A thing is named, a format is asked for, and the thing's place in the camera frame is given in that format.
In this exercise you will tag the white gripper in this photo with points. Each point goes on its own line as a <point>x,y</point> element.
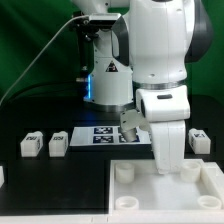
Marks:
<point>168,145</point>

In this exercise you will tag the white square tabletop part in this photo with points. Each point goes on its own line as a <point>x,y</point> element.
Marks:
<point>138,194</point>

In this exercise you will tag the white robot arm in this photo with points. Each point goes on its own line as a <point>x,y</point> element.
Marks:
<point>141,48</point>

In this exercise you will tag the marker tag sheet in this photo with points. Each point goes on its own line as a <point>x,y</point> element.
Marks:
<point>97,135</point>

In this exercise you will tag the white obstacle piece left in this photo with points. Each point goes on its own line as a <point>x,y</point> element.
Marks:
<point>1,176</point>

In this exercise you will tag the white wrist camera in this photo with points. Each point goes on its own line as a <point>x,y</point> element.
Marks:
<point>130,120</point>

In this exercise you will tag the black camera on stand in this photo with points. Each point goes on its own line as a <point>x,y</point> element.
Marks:
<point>87,28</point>

